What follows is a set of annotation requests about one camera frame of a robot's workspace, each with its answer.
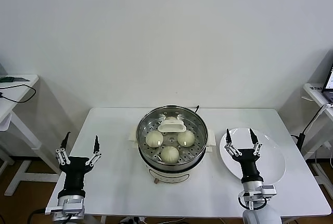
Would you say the open laptop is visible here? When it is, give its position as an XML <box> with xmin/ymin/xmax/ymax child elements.
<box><xmin>322</xmin><ymin>64</ymin><xmax>333</xmax><ymax>102</ymax></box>

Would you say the glass lid with cream handle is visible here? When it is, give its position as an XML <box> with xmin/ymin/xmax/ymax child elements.
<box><xmin>136</xmin><ymin>106</ymin><xmax>208</xmax><ymax>164</ymax></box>

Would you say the stainless steel steamer basket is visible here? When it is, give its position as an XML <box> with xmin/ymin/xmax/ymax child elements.
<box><xmin>136</xmin><ymin>106</ymin><xmax>209</xmax><ymax>172</ymax></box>

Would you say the white round plate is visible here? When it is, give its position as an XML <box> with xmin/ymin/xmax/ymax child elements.
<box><xmin>219</xmin><ymin>127</ymin><xmax>287</xmax><ymax>184</ymax></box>

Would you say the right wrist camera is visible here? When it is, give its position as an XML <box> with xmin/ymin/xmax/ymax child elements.
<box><xmin>238</xmin><ymin>184</ymin><xmax>277</xmax><ymax>210</ymax></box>

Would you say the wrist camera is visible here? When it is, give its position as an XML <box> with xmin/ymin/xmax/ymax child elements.
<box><xmin>238</xmin><ymin>184</ymin><xmax>277</xmax><ymax>210</ymax></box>
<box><xmin>45</xmin><ymin>199</ymin><xmax>85</xmax><ymax>217</ymax></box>

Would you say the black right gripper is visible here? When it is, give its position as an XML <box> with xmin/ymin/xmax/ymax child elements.
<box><xmin>224</xmin><ymin>128</ymin><xmax>264</xmax><ymax>183</ymax></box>

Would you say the green handled tool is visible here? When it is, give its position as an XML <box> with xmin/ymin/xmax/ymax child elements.
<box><xmin>0</xmin><ymin>76</ymin><xmax>29</xmax><ymax>83</ymax></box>

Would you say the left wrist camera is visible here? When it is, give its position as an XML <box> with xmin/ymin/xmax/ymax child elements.
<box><xmin>45</xmin><ymin>199</ymin><xmax>85</xmax><ymax>217</ymax></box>

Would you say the cream electric cooker base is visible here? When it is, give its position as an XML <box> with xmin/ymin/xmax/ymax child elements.
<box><xmin>128</xmin><ymin>127</ymin><xmax>216</xmax><ymax>184</ymax></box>

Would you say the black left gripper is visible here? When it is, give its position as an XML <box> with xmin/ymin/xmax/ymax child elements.
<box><xmin>55</xmin><ymin>131</ymin><xmax>103</xmax><ymax>198</ymax></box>

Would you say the thin black cable loop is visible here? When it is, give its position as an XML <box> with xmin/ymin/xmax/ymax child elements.
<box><xmin>0</xmin><ymin>84</ymin><xmax>36</xmax><ymax>104</ymax></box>

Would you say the white side table with cable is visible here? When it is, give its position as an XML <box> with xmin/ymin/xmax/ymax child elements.
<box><xmin>0</xmin><ymin>74</ymin><xmax>66</xmax><ymax>197</ymax></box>

